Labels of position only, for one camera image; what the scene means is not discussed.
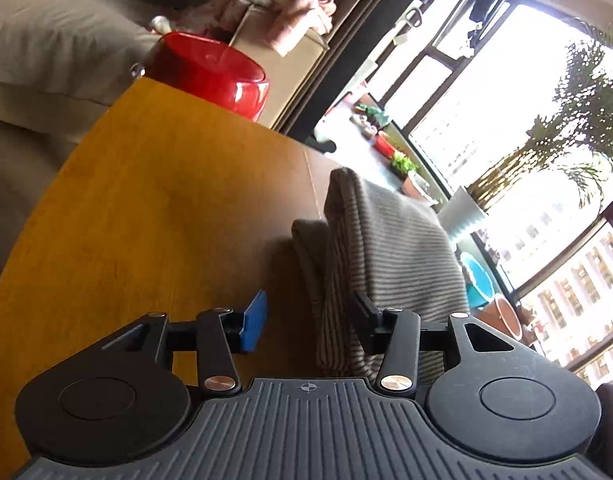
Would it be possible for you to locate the grey fabric sofa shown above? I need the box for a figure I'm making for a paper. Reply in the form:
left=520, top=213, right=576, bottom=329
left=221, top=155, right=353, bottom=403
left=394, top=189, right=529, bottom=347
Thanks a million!
left=0, top=0, right=331, bottom=146

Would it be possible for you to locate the pink blanket on sofa arm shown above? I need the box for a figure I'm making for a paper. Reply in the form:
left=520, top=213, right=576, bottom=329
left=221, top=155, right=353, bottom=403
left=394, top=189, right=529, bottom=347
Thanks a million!
left=176, top=0, right=337, bottom=56

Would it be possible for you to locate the grey striped knit sweater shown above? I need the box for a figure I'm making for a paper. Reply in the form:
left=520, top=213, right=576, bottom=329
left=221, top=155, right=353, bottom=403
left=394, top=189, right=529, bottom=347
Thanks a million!
left=291, top=168, right=468, bottom=380

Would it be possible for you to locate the terracotta flower pot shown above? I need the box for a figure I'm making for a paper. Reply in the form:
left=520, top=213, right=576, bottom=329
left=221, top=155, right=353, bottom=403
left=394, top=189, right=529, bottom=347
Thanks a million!
left=477, top=295, right=523, bottom=341

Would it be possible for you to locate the white plant pot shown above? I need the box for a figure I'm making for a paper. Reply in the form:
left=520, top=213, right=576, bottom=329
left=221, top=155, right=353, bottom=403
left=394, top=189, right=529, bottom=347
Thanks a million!
left=438, top=186, right=487, bottom=243

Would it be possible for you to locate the green palm plant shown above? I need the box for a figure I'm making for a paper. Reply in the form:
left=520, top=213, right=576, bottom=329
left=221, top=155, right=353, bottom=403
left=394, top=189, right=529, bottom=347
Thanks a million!
left=466, top=20, right=613, bottom=212

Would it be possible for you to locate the blue plastic basin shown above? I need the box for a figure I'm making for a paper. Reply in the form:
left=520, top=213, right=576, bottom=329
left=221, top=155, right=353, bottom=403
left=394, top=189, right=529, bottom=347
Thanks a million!
left=459, top=252, right=497, bottom=309

